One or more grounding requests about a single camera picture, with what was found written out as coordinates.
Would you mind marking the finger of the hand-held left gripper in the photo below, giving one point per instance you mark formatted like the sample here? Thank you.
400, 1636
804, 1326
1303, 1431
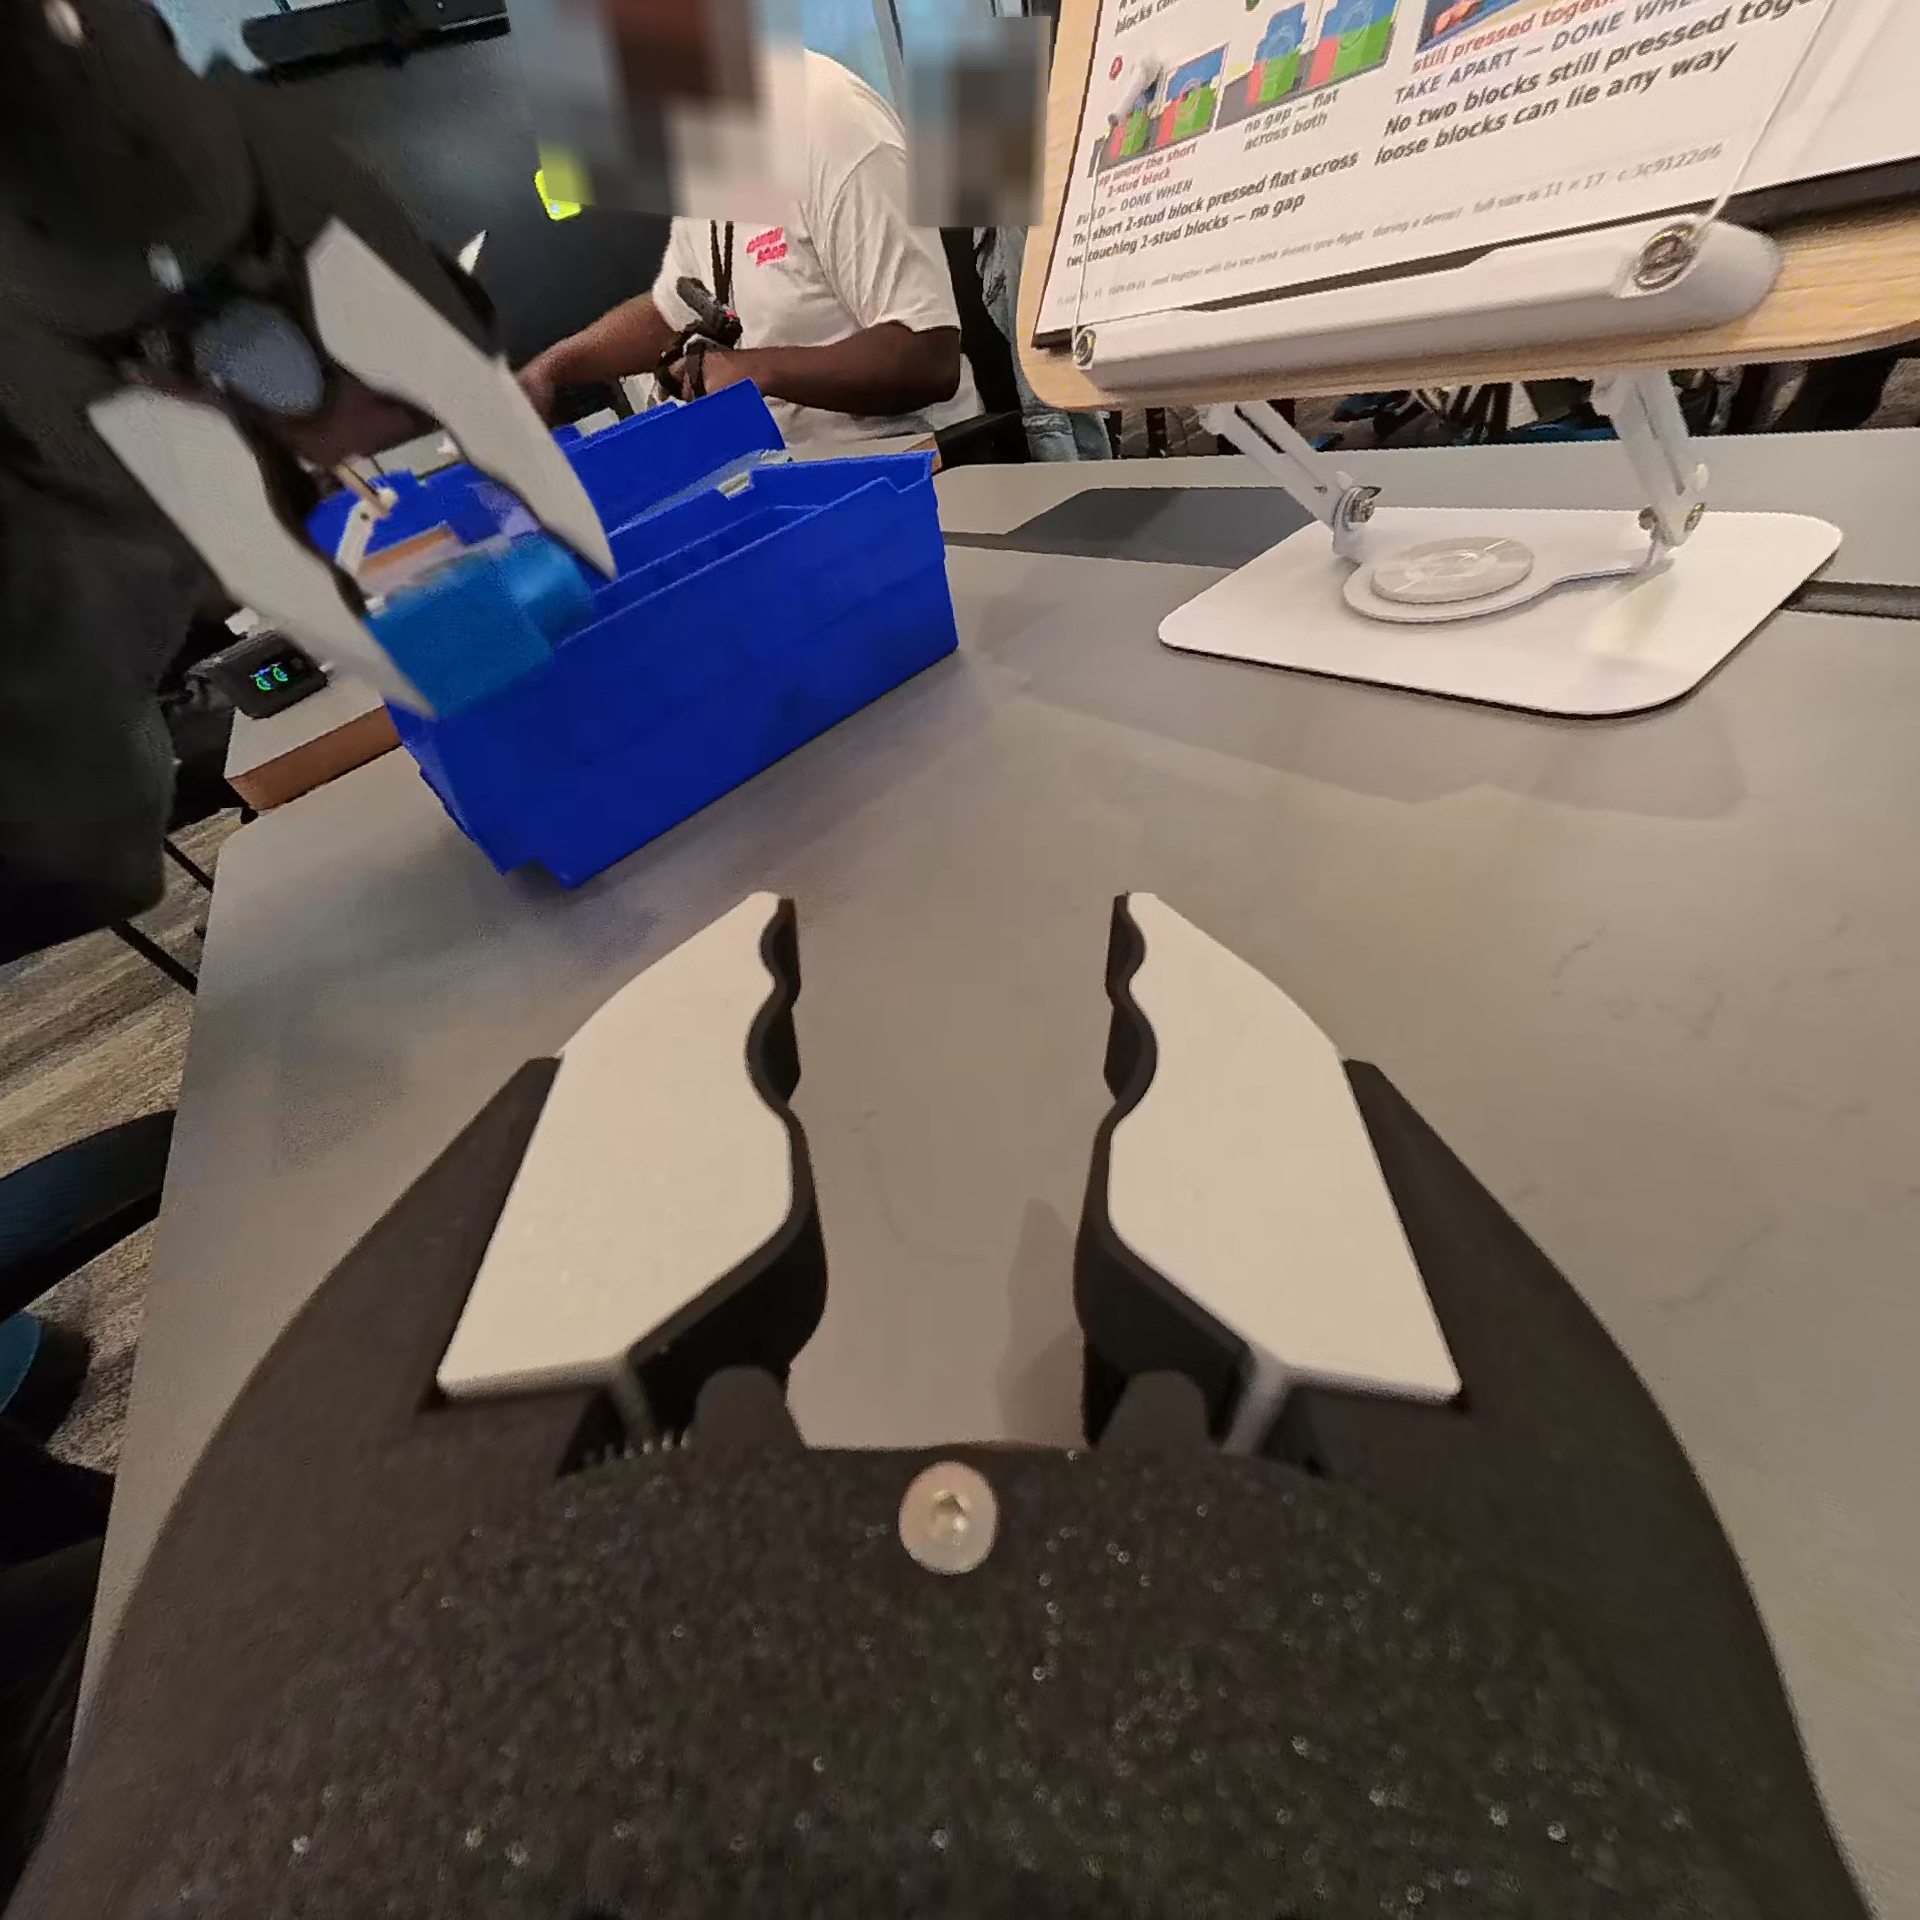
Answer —
225, 510
453, 376

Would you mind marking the blue plastic bin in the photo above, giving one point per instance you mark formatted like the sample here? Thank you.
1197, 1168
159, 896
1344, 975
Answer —
750, 691
674, 435

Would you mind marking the printed instruction sheet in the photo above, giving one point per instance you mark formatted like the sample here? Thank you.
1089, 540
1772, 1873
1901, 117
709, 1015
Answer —
1499, 152

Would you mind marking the person's dark clothing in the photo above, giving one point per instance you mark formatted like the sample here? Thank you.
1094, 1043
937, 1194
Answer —
43, 1651

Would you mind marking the white tilting stand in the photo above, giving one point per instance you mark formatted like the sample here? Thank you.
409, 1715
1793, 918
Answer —
1649, 600

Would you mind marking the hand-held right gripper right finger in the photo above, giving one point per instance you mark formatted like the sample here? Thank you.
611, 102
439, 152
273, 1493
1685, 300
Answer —
1276, 1198

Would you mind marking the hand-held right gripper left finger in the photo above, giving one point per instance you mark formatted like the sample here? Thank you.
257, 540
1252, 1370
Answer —
631, 1198

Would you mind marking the grey desk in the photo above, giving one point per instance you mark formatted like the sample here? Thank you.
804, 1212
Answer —
1351, 900

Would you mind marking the blue one-stud block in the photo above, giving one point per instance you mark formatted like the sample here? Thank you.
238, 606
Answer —
464, 631

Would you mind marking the black device green lights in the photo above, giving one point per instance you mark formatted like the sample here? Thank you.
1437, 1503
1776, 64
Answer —
263, 672

